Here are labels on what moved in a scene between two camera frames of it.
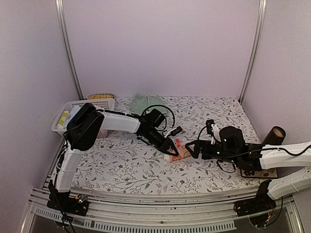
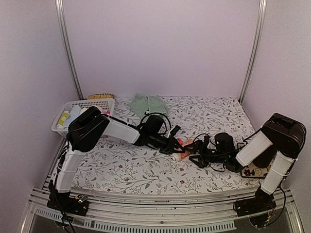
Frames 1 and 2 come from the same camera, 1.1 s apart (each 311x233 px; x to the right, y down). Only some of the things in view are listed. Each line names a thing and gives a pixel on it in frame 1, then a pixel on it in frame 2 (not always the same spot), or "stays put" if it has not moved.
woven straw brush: (105, 95) stays put
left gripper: (166, 145) to (170, 146)
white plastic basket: (106, 104) stays put
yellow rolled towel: (64, 116) stays put
